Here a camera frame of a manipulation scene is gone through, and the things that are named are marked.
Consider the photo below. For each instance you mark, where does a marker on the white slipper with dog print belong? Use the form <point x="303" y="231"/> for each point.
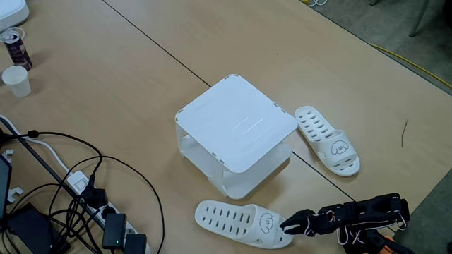
<point x="226" y="218"/>
<point x="314" y="123"/>

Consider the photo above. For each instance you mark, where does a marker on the white plastic shoe rack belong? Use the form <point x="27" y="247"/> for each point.
<point x="233" y="123"/>

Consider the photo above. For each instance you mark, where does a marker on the black power adapter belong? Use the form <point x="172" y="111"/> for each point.
<point x="135" y="245"/>

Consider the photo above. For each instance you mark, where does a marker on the black adapter with green light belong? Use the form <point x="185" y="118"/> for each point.
<point x="113" y="229"/>

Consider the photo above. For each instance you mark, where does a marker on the black plug charger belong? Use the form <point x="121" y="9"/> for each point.
<point x="94" y="197"/>

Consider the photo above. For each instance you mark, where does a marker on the white power strip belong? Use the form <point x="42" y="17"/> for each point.
<point x="79" y="181"/>

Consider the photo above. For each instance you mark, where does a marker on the grey chair leg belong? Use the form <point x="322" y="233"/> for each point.
<point x="420" y="19"/>

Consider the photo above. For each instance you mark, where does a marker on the black flat power brick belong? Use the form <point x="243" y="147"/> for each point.
<point x="31" y="229"/>

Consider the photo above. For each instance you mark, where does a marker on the white paper cup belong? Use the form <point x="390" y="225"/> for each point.
<point x="16" y="83"/>

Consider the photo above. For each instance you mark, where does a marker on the dark purple drink can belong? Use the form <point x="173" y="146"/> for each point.
<point x="19" y="53"/>

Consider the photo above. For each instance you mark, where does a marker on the white flat device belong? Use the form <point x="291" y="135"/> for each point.
<point x="10" y="12"/>

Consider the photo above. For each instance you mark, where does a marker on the white printed bracket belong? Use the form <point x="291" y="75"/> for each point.
<point x="16" y="193"/>

